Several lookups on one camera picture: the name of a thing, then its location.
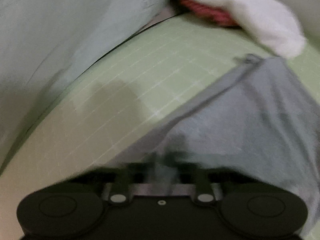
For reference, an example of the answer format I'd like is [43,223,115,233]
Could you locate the grey sweatpants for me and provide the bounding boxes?
[110,54,319,236]

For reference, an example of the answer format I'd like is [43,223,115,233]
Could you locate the green grid cutting mat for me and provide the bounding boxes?
[0,15,320,240]

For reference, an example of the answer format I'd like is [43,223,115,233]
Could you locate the light green carrot duvet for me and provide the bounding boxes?
[1,0,167,163]

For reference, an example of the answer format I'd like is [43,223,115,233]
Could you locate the red knitted garment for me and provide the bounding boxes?
[178,0,241,29]

